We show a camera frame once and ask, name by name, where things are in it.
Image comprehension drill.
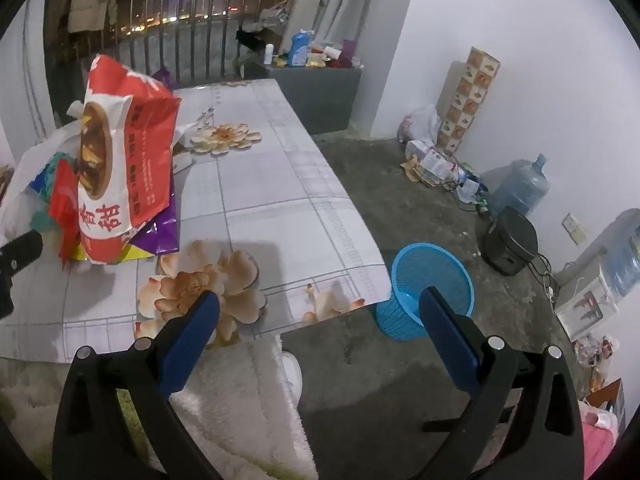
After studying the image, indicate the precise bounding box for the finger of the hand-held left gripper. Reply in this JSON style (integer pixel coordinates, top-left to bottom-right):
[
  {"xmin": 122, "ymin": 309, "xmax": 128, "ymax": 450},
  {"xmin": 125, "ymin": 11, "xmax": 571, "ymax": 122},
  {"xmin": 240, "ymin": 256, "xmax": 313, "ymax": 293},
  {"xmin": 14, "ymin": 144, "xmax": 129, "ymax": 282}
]
[{"xmin": 0, "ymin": 230, "xmax": 45, "ymax": 319}]

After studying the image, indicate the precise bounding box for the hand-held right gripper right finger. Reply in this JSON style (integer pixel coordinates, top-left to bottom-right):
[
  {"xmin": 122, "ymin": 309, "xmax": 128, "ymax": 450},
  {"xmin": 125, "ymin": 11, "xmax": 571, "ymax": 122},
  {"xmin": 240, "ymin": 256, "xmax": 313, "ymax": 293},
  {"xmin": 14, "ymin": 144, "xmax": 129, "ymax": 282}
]
[{"xmin": 417, "ymin": 286, "xmax": 586, "ymax": 480}]

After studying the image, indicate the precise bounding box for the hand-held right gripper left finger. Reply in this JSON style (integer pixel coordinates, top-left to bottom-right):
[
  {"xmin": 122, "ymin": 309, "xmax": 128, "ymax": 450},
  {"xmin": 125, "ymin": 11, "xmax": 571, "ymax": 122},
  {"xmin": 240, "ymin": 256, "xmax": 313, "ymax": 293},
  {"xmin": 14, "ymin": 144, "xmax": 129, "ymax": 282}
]
[{"xmin": 52, "ymin": 290, "xmax": 223, "ymax": 480}]

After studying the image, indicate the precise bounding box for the red snack wrapper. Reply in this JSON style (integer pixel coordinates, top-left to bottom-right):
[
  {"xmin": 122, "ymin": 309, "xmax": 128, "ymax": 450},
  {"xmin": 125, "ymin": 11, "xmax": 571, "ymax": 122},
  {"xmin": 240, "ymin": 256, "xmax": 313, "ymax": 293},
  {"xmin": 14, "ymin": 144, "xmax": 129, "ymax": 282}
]
[{"xmin": 47, "ymin": 160, "xmax": 83, "ymax": 266}]

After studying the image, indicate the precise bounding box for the blue plastic wastebasket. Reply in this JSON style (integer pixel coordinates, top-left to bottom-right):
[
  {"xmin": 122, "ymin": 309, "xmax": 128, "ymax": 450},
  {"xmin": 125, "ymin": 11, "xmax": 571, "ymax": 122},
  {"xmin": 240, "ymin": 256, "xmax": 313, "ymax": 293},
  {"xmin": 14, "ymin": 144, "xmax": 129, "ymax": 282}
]
[{"xmin": 376, "ymin": 243, "xmax": 475, "ymax": 342}]

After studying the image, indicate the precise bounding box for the purple snack bag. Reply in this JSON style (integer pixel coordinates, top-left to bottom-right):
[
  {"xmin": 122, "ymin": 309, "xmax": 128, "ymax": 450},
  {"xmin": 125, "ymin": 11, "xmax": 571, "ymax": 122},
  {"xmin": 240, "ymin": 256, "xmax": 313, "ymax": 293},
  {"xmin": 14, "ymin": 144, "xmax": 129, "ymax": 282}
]
[{"xmin": 65, "ymin": 180, "xmax": 181, "ymax": 261}]

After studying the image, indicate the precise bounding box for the red white snack bag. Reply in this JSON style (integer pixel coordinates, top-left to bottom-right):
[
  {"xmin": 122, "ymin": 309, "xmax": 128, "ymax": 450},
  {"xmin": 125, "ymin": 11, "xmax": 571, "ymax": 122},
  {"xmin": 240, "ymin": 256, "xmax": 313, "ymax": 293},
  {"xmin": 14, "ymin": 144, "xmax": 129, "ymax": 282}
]
[{"xmin": 75, "ymin": 54, "xmax": 182, "ymax": 266}]

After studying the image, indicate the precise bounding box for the white shoe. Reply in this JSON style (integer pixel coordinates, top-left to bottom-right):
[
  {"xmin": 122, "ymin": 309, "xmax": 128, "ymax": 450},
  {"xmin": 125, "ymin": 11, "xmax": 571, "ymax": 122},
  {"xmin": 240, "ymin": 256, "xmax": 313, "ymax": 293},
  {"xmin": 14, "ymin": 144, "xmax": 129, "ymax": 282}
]
[{"xmin": 281, "ymin": 351, "xmax": 304, "ymax": 396}]

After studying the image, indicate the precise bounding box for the black rice cooker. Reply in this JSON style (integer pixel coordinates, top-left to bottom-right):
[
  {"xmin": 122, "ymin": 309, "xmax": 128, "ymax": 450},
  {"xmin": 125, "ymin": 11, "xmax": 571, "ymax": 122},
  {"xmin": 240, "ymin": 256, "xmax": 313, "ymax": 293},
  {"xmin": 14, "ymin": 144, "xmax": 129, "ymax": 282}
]
[{"xmin": 480, "ymin": 206, "xmax": 540, "ymax": 277}]

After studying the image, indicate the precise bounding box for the white water dispenser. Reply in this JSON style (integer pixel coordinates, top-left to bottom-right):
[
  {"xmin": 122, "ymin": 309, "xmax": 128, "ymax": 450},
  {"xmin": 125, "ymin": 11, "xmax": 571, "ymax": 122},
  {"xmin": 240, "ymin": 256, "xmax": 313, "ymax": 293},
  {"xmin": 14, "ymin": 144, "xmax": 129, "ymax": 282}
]
[{"xmin": 554, "ymin": 260, "xmax": 621, "ymax": 343}]

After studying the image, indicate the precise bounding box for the brown wooden board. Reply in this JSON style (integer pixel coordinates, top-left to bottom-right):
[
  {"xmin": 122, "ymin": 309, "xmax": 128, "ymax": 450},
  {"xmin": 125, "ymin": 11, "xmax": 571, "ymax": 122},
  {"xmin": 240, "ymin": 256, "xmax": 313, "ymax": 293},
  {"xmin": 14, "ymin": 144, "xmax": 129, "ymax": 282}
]
[{"xmin": 582, "ymin": 377, "xmax": 626, "ymax": 411}]

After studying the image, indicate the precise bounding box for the blue water jug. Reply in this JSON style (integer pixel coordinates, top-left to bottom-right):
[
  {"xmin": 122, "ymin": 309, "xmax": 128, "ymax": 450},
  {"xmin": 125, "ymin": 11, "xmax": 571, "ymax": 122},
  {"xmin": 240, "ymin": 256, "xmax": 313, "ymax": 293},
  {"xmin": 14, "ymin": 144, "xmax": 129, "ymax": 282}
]
[
  {"xmin": 487, "ymin": 154, "xmax": 551, "ymax": 217},
  {"xmin": 597, "ymin": 207, "xmax": 640, "ymax": 298}
]

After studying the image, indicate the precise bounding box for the pink cloth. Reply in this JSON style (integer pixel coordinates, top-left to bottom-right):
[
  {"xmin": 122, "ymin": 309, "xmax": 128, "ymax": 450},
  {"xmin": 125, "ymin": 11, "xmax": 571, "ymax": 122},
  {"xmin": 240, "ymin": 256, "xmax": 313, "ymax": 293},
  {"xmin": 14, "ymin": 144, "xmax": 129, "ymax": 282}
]
[{"xmin": 580, "ymin": 400, "xmax": 626, "ymax": 480}]

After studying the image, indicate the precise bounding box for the pile of paper packaging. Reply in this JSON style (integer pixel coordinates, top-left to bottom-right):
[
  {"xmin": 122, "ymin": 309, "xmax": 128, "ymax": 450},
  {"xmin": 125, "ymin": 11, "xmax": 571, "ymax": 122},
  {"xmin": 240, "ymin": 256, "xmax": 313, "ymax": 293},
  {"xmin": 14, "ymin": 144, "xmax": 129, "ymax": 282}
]
[{"xmin": 402, "ymin": 140, "xmax": 458, "ymax": 186}]

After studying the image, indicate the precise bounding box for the white red plastic bag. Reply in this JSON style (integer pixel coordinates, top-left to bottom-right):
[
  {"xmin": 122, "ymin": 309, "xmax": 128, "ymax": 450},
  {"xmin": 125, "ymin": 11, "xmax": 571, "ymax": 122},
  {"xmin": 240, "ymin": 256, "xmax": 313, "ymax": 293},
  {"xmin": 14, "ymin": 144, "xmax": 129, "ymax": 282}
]
[{"xmin": 397, "ymin": 105, "xmax": 442, "ymax": 145}]

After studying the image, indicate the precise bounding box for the tall tile-print carton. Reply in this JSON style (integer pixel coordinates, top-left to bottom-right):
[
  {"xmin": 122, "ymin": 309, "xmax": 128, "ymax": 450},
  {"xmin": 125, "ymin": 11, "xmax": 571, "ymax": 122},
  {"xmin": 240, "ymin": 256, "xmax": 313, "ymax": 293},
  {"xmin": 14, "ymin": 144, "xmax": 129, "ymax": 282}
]
[{"xmin": 436, "ymin": 47, "xmax": 502, "ymax": 155}]

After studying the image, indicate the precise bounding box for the grey cabinet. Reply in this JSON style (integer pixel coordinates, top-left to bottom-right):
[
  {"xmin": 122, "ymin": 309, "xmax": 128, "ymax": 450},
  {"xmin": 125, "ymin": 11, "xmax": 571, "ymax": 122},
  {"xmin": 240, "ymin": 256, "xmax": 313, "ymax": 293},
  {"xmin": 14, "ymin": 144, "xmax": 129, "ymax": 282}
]
[{"xmin": 252, "ymin": 57, "xmax": 362, "ymax": 135}]

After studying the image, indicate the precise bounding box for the black cloth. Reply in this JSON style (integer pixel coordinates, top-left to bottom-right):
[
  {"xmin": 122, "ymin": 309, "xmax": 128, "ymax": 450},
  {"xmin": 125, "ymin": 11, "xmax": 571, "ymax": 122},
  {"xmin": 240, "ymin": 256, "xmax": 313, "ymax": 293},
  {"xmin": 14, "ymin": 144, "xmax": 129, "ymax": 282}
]
[{"xmin": 236, "ymin": 29, "xmax": 266, "ymax": 53}]

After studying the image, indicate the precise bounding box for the blue detergent bottle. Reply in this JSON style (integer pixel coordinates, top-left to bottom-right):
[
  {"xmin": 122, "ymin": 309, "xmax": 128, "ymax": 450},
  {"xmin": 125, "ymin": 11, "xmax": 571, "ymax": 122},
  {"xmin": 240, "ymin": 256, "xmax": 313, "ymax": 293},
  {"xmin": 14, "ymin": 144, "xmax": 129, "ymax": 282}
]
[{"xmin": 288, "ymin": 30, "xmax": 315, "ymax": 67}]

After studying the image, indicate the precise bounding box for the grey curtain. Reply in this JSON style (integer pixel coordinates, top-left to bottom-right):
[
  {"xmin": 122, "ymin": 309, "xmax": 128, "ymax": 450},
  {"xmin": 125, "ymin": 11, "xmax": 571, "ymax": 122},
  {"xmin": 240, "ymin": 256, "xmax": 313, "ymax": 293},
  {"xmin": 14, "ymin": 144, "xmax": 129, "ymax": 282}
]
[{"xmin": 292, "ymin": 0, "xmax": 373, "ymax": 56}]

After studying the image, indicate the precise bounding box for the wall socket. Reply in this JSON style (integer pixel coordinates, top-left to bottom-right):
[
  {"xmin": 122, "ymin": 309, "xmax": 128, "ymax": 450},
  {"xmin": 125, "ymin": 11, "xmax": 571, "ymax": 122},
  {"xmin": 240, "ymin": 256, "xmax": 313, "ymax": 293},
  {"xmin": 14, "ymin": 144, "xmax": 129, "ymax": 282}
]
[{"xmin": 561, "ymin": 213, "xmax": 588, "ymax": 245}]

